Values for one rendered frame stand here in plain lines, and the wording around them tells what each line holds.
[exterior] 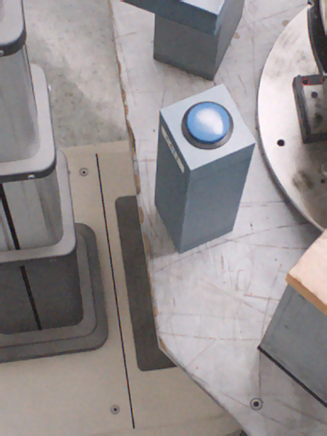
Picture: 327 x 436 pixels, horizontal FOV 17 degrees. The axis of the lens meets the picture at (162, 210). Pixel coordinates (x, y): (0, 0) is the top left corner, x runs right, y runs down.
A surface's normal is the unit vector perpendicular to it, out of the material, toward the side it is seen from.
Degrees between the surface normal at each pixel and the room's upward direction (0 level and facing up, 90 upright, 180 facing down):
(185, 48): 90
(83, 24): 0
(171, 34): 90
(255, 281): 0
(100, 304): 34
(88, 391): 0
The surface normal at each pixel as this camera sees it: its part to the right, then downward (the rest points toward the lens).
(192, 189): 0.43, 0.85
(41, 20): 0.03, -0.35
